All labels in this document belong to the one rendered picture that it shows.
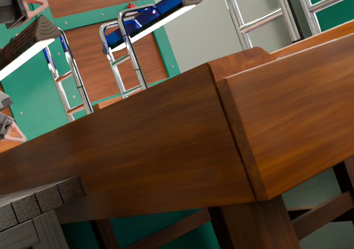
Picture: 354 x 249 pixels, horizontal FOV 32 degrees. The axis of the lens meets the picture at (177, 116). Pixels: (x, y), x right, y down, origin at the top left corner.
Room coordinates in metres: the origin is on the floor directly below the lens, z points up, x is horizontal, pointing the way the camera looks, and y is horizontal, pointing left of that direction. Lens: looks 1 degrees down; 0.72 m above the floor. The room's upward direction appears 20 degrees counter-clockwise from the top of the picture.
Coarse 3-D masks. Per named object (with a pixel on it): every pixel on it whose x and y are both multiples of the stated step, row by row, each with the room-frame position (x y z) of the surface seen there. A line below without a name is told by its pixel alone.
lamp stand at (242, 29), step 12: (228, 0) 1.40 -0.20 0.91; (288, 0) 1.27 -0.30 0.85; (276, 12) 1.30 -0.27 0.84; (288, 12) 1.27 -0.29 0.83; (240, 24) 1.39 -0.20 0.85; (252, 24) 1.36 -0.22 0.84; (264, 24) 1.34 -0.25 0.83; (288, 24) 1.28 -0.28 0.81; (240, 36) 1.40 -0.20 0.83; (300, 36) 1.27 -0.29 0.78
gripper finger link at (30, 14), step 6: (24, 0) 1.45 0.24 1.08; (30, 0) 1.48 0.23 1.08; (36, 0) 1.48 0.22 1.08; (42, 0) 1.50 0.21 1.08; (24, 6) 1.45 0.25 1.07; (42, 6) 1.49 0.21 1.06; (30, 12) 1.45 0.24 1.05; (36, 12) 1.47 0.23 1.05; (24, 18) 1.45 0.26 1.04; (30, 18) 1.47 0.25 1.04; (18, 24) 1.47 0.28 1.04
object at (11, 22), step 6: (18, 0) 1.41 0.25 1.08; (12, 6) 1.42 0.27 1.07; (18, 6) 1.41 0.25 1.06; (0, 12) 1.40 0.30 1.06; (6, 12) 1.41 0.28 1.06; (12, 12) 1.42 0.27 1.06; (18, 12) 1.42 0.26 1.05; (24, 12) 1.41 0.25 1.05; (0, 18) 1.41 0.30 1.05; (6, 18) 1.42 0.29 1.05; (12, 18) 1.43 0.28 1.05; (18, 18) 1.43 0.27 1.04; (6, 24) 1.48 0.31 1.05; (12, 24) 1.46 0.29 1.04
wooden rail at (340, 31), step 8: (344, 24) 1.10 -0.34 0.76; (352, 24) 1.09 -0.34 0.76; (328, 32) 1.13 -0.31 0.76; (336, 32) 1.12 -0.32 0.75; (344, 32) 1.10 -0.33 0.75; (352, 32) 1.09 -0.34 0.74; (304, 40) 1.18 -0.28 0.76; (312, 40) 1.16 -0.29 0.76; (320, 40) 1.15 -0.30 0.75; (328, 40) 1.14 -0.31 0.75; (288, 48) 1.22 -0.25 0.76; (296, 48) 1.20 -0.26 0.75; (304, 48) 1.19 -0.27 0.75; (280, 56) 1.24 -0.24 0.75
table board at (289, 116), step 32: (288, 64) 0.81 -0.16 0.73; (320, 64) 0.84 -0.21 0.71; (352, 64) 0.88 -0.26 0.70; (224, 96) 0.76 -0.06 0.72; (256, 96) 0.77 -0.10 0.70; (288, 96) 0.80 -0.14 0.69; (320, 96) 0.83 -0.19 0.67; (352, 96) 0.87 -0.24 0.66; (256, 128) 0.76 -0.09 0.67; (288, 128) 0.79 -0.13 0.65; (320, 128) 0.82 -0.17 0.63; (352, 128) 0.85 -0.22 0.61; (256, 160) 0.75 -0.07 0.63; (288, 160) 0.78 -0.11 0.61; (320, 160) 0.81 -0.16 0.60; (256, 192) 0.76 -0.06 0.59
